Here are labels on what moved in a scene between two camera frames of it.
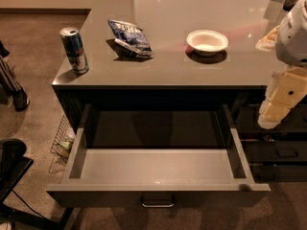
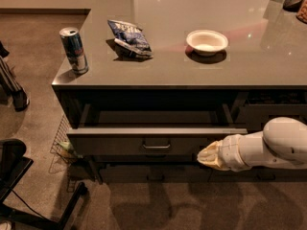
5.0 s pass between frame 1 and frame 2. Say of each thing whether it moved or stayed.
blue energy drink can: stayed
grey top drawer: moved
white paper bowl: stayed
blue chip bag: stayed
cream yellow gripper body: moved
